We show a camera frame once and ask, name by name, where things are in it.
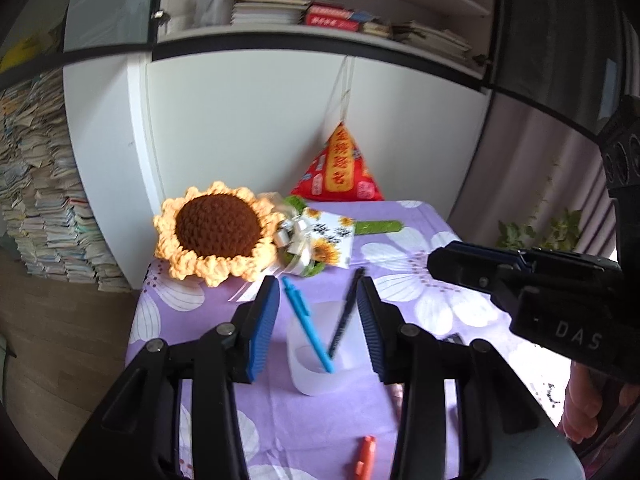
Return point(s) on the person's right hand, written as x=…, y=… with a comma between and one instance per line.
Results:
x=582, y=405

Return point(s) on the sunflower print gift card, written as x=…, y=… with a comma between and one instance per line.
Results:
x=332, y=242

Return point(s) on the red books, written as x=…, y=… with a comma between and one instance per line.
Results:
x=332, y=16

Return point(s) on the tall pile of books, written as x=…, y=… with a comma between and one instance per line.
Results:
x=45, y=185

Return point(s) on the clear pen holder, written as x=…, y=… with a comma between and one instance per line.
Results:
x=214, y=5

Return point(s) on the blue pen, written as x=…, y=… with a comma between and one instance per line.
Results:
x=307, y=325

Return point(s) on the black pen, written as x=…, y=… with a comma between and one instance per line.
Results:
x=345, y=310

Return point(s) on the crochet sunflower with green stem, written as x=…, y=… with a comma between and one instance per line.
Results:
x=220, y=227

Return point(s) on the red triangular pouch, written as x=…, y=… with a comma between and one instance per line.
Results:
x=337, y=170

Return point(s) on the purple floral tablecloth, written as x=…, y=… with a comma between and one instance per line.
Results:
x=430, y=250

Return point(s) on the dark glass cabinet door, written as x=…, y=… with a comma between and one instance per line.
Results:
x=545, y=35

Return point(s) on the stack of worn books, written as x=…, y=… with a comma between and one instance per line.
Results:
x=435, y=40

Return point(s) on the white ribbon bow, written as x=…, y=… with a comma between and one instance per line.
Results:
x=292, y=240

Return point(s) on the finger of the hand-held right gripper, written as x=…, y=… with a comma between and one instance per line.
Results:
x=465, y=270

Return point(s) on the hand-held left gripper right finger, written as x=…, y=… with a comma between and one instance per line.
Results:
x=372, y=332

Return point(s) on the orange pen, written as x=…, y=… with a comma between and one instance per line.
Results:
x=364, y=460

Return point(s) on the yellow bag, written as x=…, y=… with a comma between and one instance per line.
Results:
x=20, y=52

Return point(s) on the white bookcase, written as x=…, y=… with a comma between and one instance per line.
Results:
x=250, y=120

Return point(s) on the green potted plant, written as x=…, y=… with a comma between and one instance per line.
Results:
x=540, y=230

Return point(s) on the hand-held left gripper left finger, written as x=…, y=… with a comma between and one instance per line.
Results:
x=260, y=332

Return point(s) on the translucent plastic cup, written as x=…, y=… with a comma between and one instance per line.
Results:
x=320, y=375

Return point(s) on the stack of pale books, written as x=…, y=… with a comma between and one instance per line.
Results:
x=270, y=5

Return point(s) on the small dark books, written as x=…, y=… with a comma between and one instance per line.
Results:
x=377, y=27

